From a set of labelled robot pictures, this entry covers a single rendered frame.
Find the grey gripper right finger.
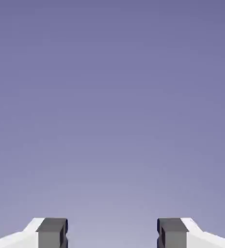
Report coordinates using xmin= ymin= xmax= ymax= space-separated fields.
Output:
xmin=156 ymin=217 xmax=225 ymax=248

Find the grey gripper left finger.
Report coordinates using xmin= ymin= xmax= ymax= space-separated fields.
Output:
xmin=0 ymin=217 xmax=69 ymax=248

